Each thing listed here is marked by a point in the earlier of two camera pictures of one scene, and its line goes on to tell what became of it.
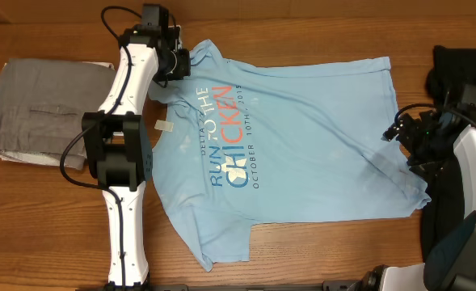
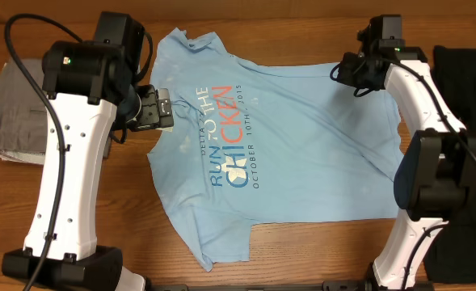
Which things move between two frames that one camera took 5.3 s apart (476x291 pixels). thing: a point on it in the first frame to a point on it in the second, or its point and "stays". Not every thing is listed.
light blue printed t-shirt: [242, 143] stays
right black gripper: [410, 128] to [343, 74]
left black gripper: [183, 67] to [149, 98]
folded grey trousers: [35, 106] stays
